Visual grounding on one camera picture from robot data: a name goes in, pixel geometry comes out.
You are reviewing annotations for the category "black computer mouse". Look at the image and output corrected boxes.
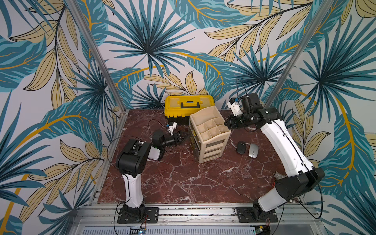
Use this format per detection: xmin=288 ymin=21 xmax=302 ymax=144
xmin=236 ymin=141 xmax=247 ymax=155

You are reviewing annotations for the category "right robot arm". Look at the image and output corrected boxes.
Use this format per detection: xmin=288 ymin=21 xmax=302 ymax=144
xmin=225 ymin=93 xmax=325 ymax=222

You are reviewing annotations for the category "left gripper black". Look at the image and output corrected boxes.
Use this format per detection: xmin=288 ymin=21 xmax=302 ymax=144
xmin=161 ymin=131 xmax=191 ymax=148

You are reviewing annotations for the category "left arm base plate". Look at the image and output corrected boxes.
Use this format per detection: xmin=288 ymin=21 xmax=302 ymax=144
xmin=117 ymin=205 xmax=159 ymax=224

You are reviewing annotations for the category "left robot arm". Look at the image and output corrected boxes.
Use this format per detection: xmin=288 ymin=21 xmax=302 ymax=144
xmin=116 ymin=130 xmax=189 ymax=222

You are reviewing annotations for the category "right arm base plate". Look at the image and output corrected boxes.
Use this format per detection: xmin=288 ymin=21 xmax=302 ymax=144
xmin=235 ymin=207 xmax=279 ymax=223

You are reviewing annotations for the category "right aluminium corner post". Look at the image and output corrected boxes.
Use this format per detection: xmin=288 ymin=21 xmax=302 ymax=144
xmin=265 ymin=0 xmax=334 ymax=108

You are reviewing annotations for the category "aluminium front rail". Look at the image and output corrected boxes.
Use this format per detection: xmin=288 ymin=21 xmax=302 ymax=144
xmin=68 ymin=203 xmax=328 ymax=235

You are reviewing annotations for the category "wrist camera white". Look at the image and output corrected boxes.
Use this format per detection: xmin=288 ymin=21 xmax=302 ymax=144
xmin=166 ymin=122 xmax=177 ymax=136
xmin=227 ymin=98 xmax=243 ymax=117

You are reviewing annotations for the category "aluminium corner post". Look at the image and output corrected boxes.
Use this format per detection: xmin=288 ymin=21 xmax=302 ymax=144
xmin=65 ymin=0 xmax=127 ymax=112
xmin=265 ymin=0 xmax=334 ymax=108

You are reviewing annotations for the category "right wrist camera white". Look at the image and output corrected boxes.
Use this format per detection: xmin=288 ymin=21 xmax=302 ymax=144
xmin=227 ymin=98 xmax=243 ymax=117

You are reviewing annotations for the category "yellow black toolbox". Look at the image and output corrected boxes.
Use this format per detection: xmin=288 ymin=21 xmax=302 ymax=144
xmin=164 ymin=95 xmax=215 ymax=125

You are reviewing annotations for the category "left aluminium corner post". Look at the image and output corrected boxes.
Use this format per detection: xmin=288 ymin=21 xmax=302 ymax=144
xmin=65 ymin=0 xmax=127 ymax=112

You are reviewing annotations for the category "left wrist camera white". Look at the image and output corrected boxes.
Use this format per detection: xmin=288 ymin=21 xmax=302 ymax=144
xmin=166 ymin=122 xmax=177 ymax=136

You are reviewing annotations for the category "beige drawer organizer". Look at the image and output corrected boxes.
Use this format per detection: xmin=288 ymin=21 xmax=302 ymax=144
xmin=189 ymin=106 xmax=231 ymax=164

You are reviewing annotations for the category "white computer mouse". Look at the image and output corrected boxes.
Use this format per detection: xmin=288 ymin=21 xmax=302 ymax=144
xmin=248 ymin=144 xmax=259 ymax=158

